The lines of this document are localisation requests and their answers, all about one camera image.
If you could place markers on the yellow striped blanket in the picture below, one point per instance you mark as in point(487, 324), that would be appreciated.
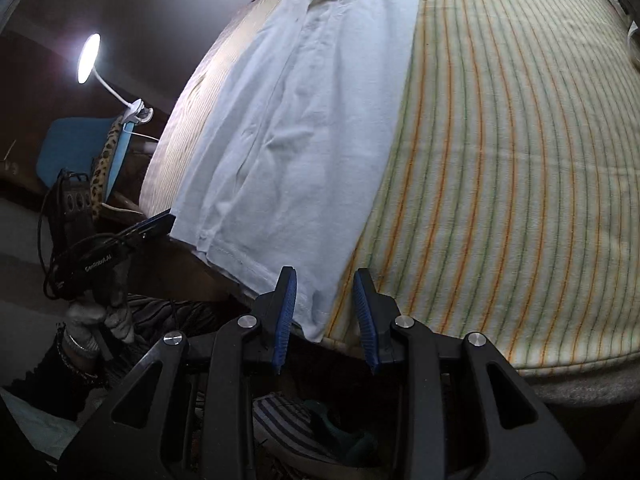
point(500, 160)

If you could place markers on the white clip lamp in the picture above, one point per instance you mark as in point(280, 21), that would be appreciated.
point(89, 57)

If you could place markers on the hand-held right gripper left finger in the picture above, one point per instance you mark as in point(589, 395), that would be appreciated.
point(286, 310)

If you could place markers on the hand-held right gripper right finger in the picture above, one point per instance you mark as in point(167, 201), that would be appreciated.
point(364, 320)

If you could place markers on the blue chair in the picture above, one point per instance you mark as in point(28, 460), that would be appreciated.
point(70, 150)

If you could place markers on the person's left forearm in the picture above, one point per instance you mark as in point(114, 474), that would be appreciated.
point(45, 375)

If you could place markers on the white t-shirt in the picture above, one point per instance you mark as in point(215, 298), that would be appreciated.
point(300, 135)

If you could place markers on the person's left hand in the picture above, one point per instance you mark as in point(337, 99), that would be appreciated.
point(87, 317)

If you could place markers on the grey striped cloth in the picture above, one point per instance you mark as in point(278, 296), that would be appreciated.
point(285, 425)

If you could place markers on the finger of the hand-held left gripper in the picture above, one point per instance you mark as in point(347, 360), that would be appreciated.
point(150, 226)

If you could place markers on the leopard print cloth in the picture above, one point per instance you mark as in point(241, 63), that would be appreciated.
point(100, 180)

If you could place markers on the pink checked blanket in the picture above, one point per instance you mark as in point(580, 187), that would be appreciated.
point(180, 125)

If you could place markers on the teal cloth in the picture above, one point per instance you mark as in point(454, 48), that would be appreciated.
point(345, 432)

